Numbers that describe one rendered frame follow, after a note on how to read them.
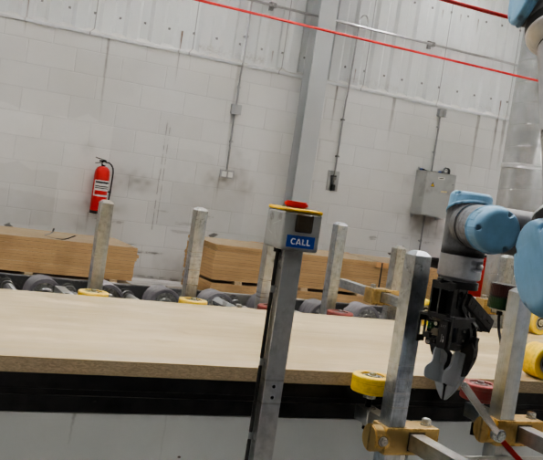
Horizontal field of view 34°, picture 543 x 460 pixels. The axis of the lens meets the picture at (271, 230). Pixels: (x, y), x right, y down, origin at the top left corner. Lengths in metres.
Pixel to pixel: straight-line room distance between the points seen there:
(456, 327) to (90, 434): 0.68
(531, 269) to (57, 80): 7.77
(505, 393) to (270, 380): 0.50
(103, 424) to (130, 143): 7.25
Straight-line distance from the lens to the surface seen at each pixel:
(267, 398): 1.51
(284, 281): 1.47
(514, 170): 5.90
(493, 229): 1.41
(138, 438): 1.69
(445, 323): 1.52
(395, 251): 2.89
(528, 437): 1.79
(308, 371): 1.77
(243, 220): 9.25
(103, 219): 2.48
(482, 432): 1.79
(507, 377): 1.77
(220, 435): 1.74
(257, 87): 9.27
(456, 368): 1.58
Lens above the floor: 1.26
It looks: 3 degrees down
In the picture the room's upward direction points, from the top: 8 degrees clockwise
